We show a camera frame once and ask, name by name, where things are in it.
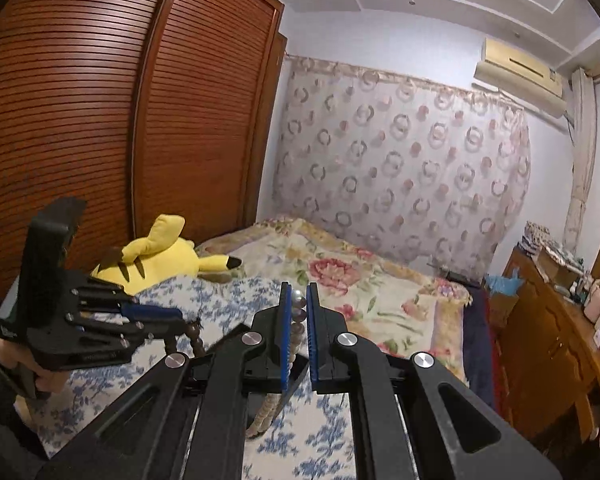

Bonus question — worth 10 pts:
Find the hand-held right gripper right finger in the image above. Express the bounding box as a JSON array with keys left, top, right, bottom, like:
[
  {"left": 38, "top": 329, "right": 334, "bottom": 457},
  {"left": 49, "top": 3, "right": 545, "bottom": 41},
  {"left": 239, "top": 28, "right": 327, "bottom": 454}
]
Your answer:
[{"left": 306, "top": 282, "right": 551, "bottom": 480}]

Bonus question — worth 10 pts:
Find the wrapped white pipe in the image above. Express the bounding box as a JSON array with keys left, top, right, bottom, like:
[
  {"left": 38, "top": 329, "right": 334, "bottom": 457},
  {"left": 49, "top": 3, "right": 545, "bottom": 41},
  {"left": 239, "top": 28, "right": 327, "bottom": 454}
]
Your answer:
[{"left": 564, "top": 66, "right": 597, "bottom": 248}]

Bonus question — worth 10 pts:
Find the dark blue cloth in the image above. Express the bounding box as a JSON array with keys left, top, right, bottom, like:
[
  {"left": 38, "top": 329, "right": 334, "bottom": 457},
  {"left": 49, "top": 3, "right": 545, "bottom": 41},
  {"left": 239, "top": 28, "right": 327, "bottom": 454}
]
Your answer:
[{"left": 462, "top": 287, "right": 498, "bottom": 408}]

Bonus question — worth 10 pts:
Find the person's left hand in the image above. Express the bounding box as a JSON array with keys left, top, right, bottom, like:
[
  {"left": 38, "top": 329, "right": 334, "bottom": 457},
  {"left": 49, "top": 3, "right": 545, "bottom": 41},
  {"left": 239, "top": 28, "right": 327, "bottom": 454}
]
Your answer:
[{"left": 0, "top": 337, "right": 68, "bottom": 413}]

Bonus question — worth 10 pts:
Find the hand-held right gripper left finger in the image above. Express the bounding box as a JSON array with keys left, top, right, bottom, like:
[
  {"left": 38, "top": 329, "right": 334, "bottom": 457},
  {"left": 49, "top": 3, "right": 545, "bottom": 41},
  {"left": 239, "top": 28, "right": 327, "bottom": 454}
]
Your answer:
[{"left": 35, "top": 282, "right": 293, "bottom": 480}]

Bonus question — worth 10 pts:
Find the brown slatted wooden wardrobe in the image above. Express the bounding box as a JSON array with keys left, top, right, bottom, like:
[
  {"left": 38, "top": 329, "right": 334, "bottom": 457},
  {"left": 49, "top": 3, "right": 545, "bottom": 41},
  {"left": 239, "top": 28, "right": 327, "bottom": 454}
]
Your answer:
[{"left": 0, "top": 0, "right": 288, "bottom": 301}]

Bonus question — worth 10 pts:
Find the yellow plush toy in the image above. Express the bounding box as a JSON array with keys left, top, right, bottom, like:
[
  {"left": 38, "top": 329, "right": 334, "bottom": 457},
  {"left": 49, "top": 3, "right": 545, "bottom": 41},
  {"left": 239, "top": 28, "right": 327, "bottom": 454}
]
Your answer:
[{"left": 90, "top": 214, "right": 244, "bottom": 295}]

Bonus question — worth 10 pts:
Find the floral quilt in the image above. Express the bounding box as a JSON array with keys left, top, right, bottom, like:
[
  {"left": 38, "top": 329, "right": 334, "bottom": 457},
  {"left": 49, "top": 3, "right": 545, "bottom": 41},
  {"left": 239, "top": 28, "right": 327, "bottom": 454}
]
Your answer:
[{"left": 196, "top": 216, "right": 473, "bottom": 388}]

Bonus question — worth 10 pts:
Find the blue floral bed sheet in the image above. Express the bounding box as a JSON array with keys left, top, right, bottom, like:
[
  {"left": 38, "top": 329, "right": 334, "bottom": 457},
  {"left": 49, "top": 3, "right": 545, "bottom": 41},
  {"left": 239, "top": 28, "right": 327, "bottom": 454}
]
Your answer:
[{"left": 0, "top": 274, "right": 356, "bottom": 480}]

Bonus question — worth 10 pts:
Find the circle patterned curtain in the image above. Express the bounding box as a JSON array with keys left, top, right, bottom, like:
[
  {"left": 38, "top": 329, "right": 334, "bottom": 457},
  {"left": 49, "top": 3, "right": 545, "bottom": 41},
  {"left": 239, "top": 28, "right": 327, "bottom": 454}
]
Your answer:
[{"left": 272, "top": 56, "right": 532, "bottom": 281}]

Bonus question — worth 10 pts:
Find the white air conditioner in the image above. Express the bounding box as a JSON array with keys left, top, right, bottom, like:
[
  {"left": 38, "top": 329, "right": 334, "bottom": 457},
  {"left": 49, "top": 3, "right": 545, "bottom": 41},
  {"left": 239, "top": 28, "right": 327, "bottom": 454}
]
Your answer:
[{"left": 472, "top": 37, "right": 568, "bottom": 118}]

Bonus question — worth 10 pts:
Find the pink bottle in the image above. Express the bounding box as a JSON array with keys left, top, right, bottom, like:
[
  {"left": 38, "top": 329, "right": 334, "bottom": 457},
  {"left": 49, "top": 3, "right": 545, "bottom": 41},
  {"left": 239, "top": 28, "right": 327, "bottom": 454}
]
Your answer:
[{"left": 583, "top": 277, "right": 600, "bottom": 323}]

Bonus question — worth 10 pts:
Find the brown wooden bead bracelet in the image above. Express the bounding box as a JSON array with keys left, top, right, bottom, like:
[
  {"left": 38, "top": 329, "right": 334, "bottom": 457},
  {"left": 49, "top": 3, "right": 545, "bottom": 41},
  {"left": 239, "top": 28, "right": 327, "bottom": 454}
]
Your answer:
[{"left": 162, "top": 319, "right": 204, "bottom": 361}]

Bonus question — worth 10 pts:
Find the cardboard box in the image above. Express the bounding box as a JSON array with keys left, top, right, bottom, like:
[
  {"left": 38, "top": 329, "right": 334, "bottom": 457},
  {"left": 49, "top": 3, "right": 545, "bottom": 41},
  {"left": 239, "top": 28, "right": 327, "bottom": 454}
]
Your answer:
[{"left": 536, "top": 249, "right": 581, "bottom": 291}]

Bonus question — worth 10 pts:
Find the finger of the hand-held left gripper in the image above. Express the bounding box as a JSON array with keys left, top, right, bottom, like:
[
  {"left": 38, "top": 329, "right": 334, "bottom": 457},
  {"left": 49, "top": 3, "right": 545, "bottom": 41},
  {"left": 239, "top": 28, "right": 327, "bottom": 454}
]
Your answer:
[
  {"left": 66, "top": 312, "right": 187, "bottom": 350},
  {"left": 70, "top": 280, "right": 185, "bottom": 325}
]

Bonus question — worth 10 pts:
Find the wooden dresser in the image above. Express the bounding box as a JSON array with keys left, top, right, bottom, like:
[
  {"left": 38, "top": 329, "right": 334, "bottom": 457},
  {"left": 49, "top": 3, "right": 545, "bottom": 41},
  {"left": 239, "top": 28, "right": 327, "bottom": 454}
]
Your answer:
[{"left": 495, "top": 245, "right": 600, "bottom": 456}]

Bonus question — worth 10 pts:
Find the blue plastic bag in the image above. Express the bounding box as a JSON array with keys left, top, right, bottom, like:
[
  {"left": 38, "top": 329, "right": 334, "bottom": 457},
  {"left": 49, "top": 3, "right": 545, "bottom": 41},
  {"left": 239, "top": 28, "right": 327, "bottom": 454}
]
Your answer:
[{"left": 484, "top": 268, "right": 525, "bottom": 295}]

